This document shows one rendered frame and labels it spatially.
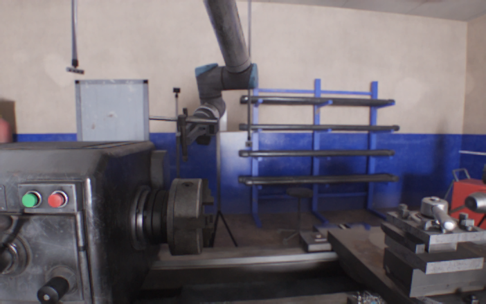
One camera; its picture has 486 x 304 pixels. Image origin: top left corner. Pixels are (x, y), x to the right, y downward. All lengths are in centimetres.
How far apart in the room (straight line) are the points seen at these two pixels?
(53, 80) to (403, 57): 576
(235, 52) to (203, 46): 324
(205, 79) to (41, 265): 70
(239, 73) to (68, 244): 66
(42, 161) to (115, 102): 345
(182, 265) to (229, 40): 85
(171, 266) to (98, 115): 338
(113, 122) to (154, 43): 136
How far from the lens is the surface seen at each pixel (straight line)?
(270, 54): 405
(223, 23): 73
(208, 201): 85
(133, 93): 402
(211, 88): 90
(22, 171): 70
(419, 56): 531
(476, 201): 129
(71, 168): 64
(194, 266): 106
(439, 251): 82
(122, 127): 404
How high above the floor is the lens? 138
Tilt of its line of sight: 5 degrees down
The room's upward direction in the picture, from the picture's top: straight up
